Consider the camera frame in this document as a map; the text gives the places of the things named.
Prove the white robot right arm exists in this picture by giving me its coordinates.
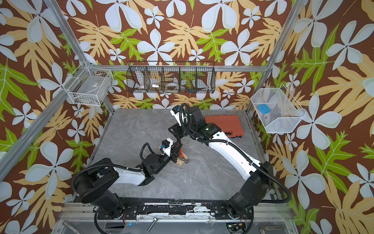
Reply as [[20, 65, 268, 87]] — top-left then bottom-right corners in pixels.
[[170, 103, 291, 219]]

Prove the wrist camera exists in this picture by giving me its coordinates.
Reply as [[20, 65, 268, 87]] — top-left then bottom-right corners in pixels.
[[160, 138, 173, 157], [170, 105, 180, 121]]

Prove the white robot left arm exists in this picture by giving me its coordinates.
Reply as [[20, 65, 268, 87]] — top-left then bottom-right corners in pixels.
[[71, 139, 182, 219]]

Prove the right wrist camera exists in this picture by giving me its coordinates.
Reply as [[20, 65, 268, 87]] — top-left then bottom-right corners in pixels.
[[170, 105, 180, 121]]

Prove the aluminium frame post left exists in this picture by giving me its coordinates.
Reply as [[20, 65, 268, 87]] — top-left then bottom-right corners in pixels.
[[46, 1, 114, 114]]

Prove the claw hammer red black handle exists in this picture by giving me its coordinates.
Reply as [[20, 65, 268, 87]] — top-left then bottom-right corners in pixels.
[[178, 149, 189, 163]]

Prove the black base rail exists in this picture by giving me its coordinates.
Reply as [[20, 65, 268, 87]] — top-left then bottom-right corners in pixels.
[[96, 196, 243, 220]]

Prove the red plastic tool case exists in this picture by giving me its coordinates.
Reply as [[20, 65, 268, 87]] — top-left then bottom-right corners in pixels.
[[205, 115, 244, 138]]

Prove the blue object in basket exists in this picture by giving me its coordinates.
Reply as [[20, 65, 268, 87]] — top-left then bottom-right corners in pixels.
[[258, 104, 271, 114]]

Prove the white wire basket right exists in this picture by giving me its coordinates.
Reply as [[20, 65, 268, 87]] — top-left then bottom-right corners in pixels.
[[251, 88, 306, 134]]

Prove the white wire basket left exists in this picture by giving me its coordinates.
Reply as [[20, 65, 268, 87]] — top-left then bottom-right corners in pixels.
[[63, 62, 114, 106]]

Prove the white wire basket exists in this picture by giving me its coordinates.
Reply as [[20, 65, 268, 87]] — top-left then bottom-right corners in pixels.
[[63, 62, 114, 106], [251, 88, 306, 134]]

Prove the metal bolt on base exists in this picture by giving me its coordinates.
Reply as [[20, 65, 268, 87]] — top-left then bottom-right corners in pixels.
[[147, 217, 158, 233]]

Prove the aluminium frame post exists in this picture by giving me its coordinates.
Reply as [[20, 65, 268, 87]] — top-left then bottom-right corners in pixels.
[[46, 1, 114, 114], [242, 1, 308, 94]]

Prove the aluminium frame post right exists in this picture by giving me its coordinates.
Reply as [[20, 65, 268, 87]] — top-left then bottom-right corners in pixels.
[[242, 1, 308, 94]]

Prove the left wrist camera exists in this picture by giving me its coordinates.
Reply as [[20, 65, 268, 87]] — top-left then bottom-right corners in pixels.
[[160, 138, 173, 157]]

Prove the black wire basket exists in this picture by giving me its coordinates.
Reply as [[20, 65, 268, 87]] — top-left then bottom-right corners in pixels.
[[125, 61, 216, 94]]

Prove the wooden board with nails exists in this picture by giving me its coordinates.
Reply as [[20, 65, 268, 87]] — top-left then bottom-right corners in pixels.
[[159, 143, 189, 166]]

